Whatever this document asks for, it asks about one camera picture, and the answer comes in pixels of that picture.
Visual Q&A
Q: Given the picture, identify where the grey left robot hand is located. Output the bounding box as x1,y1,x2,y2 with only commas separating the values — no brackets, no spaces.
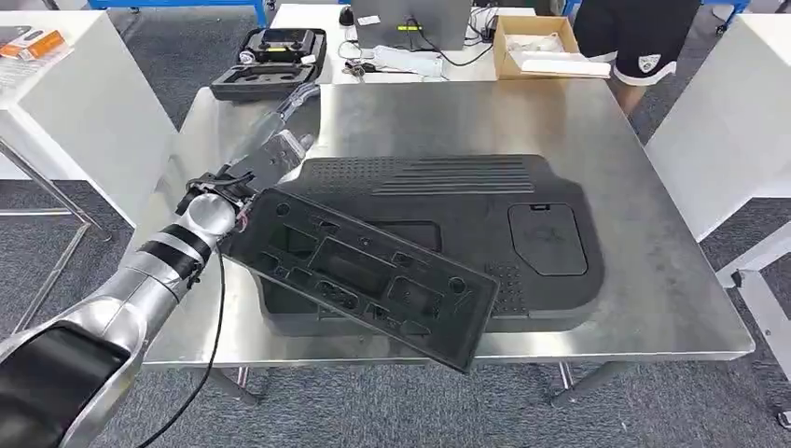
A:
225,131,316,206

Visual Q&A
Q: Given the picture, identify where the black foam insert tray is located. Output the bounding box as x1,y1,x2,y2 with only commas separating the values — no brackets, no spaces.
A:
218,187,501,374

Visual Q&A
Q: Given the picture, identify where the open black equipment case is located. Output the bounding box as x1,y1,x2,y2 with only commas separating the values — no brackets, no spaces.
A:
209,27,329,104

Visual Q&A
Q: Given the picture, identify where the black remote controller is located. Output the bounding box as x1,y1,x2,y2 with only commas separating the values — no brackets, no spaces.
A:
257,29,317,64

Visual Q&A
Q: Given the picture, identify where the white desk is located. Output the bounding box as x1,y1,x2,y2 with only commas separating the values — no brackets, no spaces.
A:
269,2,540,86

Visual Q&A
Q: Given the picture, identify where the white power strip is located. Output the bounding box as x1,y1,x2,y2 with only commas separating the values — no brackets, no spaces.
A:
369,43,448,79

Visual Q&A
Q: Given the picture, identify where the white table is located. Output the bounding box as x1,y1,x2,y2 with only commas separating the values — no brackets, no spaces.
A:
0,8,182,336
642,12,791,244

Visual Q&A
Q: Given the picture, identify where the large black foam panel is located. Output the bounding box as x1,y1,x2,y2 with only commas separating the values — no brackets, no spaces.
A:
257,153,606,339

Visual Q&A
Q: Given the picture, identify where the cardboard box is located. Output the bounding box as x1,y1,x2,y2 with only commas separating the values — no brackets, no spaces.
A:
492,14,614,82

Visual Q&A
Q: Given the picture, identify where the orange small box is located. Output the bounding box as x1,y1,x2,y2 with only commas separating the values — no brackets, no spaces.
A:
0,29,67,62

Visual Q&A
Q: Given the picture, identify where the white sheet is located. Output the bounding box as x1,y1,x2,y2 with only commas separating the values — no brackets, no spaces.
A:
520,51,613,79

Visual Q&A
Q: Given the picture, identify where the person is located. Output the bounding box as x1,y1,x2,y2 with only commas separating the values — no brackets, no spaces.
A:
571,0,703,119

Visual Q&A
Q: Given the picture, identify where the steel table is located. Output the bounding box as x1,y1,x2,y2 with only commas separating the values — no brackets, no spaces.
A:
140,78,757,411

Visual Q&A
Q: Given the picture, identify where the blue metal frame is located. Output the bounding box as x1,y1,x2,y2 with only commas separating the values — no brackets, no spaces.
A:
86,0,271,27

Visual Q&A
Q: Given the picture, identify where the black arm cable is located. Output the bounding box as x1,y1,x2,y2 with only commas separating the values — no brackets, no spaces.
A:
134,245,228,448

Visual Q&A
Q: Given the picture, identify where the black laptop cable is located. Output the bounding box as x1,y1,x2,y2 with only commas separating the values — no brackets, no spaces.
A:
404,17,497,69

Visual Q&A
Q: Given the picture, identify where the white metal frame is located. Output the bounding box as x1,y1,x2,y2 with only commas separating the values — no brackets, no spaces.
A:
715,221,791,385

